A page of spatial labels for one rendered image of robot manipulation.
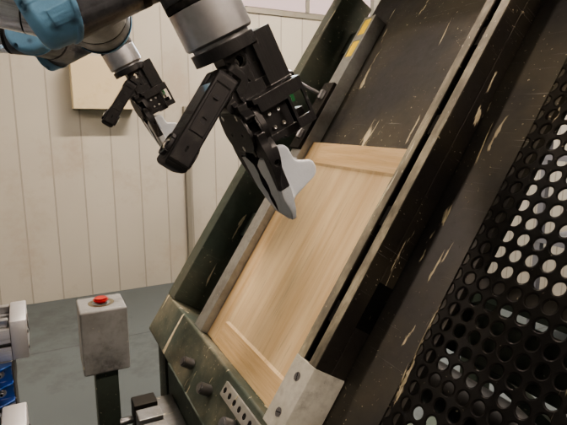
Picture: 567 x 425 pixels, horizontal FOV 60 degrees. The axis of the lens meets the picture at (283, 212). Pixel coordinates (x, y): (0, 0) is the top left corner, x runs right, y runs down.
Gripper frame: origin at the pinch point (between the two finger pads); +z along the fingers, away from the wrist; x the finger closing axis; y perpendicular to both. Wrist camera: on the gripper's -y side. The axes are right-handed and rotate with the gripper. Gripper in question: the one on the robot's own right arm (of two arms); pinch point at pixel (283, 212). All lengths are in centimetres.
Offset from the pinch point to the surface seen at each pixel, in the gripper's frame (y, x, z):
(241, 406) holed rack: -15, 28, 40
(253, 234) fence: 12, 62, 27
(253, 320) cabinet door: -2, 45, 37
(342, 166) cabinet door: 33, 43, 17
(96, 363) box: -38, 80, 40
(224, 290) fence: -2, 62, 35
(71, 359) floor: -73, 253, 110
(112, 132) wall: 31, 368, 15
